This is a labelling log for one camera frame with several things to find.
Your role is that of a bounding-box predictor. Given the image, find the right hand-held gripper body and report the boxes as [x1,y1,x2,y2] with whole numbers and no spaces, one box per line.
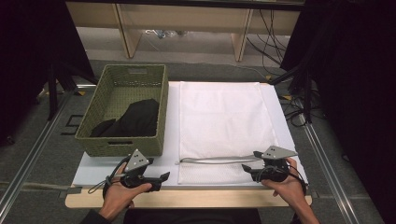
[253,145,299,183]

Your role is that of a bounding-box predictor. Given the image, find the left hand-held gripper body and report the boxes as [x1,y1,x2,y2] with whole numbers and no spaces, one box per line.
[120,148,163,192]

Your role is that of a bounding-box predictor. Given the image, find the black cloth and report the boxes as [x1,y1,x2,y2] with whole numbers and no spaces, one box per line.
[89,98,161,138]

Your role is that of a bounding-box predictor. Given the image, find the white cloth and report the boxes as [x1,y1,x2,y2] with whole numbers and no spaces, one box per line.
[177,81,280,186]

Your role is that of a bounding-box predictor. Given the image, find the green woven basket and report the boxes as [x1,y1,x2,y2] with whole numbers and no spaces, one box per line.
[74,63,170,158]

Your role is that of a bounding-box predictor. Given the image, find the person's right hand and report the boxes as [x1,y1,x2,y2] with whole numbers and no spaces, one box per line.
[261,157,308,208]

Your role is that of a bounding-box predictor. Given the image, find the person's left hand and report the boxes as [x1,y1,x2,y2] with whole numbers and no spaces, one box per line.
[100,161,154,217]

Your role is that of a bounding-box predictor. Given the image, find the white board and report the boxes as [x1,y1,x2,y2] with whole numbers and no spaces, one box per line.
[72,80,309,189]

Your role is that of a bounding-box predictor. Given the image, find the light wooden table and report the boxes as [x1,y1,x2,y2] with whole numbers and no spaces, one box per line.
[64,185,313,209]

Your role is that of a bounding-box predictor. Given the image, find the person's dark lap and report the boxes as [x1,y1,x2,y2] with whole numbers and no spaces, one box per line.
[122,207,263,224]

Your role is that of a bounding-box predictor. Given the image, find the black curtain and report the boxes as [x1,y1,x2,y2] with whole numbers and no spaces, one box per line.
[279,0,396,224]
[0,0,96,147]

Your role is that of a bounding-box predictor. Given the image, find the clear plastic litter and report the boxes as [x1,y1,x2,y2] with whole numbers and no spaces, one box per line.
[144,29,189,39]

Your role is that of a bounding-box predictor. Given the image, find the light wooden desk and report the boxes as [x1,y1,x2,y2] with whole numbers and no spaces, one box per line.
[64,1,302,63]

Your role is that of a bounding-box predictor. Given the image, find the right hand-held gripper cable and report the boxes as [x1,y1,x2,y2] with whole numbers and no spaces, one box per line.
[262,163,308,195]

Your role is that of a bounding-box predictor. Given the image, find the hand-held gripper cable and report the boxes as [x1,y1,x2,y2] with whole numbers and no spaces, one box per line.
[87,155,132,197]
[262,163,308,195]

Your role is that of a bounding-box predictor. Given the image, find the left hand-held gripper cable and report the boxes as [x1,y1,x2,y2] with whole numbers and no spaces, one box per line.
[87,155,132,197]

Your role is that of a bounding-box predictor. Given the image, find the metal floor rail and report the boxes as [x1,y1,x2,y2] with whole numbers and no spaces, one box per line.
[0,83,98,220]
[298,113,362,224]

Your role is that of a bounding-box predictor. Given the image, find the black floor cables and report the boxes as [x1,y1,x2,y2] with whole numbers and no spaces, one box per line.
[279,91,316,129]

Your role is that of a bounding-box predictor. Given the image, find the hanging black cables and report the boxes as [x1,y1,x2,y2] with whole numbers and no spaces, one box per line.
[246,8,290,68]

